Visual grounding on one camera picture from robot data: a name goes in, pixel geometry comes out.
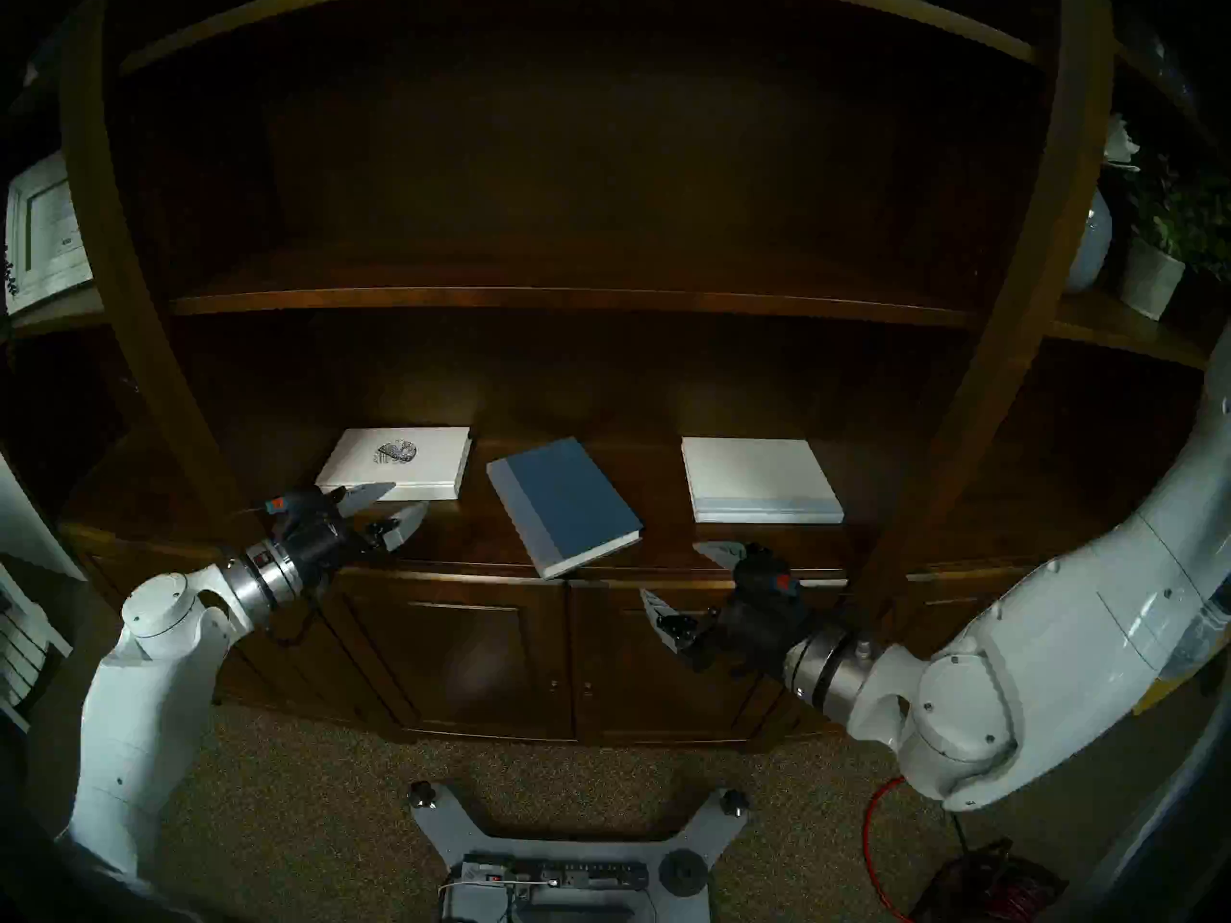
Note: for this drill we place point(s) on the round white vase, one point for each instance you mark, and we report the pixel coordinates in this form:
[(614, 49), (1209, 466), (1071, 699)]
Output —
[(1092, 243)]

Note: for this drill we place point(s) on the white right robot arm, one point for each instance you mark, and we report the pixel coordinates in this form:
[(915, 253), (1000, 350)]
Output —
[(1058, 642)]

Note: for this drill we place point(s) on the white slatted side table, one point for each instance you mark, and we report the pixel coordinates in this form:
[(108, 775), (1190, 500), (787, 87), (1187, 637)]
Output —
[(19, 642)]

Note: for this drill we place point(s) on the wrist camera orange tip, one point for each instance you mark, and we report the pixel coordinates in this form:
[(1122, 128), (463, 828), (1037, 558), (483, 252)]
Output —
[(777, 575), (298, 504)]

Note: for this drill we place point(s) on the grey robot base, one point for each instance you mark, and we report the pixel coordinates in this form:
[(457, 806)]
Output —
[(447, 830)]

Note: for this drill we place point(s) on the green potted plant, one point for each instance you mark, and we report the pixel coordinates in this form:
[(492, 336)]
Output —
[(1193, 219)]

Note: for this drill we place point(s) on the white book with pale-blue band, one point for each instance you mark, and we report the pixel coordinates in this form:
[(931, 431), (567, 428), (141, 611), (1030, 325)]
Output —
[(760, 474)]

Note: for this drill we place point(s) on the grey electronics box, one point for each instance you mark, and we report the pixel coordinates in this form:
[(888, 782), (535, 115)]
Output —
[(553, 875)]

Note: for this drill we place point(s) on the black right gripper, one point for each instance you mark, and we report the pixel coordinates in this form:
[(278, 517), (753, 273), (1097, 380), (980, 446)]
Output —
[(755, 633)]

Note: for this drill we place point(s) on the white plant pot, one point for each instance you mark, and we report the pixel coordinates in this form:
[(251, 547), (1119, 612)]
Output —
[(1149, 282)]

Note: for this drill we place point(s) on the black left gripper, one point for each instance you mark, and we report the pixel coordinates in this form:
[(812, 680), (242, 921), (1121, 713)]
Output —
[(327, 546)]

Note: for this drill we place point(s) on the white framed certificate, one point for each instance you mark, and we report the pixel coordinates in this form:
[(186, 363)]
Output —
[(48, 229)]

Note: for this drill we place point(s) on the left wrist camera orange tip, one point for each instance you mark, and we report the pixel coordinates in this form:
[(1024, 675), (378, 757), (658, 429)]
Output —
[(298, 504)]

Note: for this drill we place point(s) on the right wrist camera orange tip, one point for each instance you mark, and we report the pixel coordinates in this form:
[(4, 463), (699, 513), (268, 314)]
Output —
[(777, 575)]

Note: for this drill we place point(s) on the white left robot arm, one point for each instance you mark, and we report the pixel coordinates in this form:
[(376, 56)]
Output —
[(125, 719)]

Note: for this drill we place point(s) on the white book with round emblem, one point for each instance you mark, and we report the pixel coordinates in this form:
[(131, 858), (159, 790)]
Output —
[(404, 469)]

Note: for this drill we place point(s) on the blue hardcover book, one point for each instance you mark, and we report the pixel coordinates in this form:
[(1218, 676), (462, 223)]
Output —
[(567, 498)]

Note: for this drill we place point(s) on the dark wooden bookshelf cabinet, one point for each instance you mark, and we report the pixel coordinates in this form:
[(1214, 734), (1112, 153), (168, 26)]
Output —
[(577, 162)]

